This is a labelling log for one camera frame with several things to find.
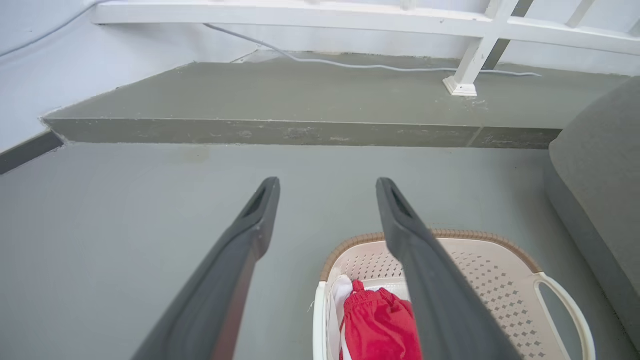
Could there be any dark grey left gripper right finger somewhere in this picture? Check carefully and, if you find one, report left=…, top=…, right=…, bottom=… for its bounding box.
left=375, top=177, right=522, bottom=360

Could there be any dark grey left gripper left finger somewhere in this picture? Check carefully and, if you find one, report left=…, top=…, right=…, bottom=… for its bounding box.
left=132, top=177, right=281, bottom=360

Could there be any cream perforated laundry basket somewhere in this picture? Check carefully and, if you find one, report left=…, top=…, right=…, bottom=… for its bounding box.
left=313, top=229, right=597, bottom=360

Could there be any red garment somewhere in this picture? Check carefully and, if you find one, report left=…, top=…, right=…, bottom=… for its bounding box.
left=339, top=280, right=424, bottom=360

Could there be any white garment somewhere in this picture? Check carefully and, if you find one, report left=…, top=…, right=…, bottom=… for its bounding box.
left=326, top=274, right=404, bottom=360

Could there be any grey fabric sofa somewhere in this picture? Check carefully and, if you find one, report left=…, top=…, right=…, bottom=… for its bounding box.
left=544, top=76, right=640, bottom=354

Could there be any white metal railing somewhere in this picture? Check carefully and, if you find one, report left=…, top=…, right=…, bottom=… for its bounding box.
left=90, top=0, right=640, bottom=97

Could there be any thin white cable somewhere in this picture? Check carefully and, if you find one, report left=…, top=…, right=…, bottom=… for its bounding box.
left=0, top=0, right=543, bottom=79

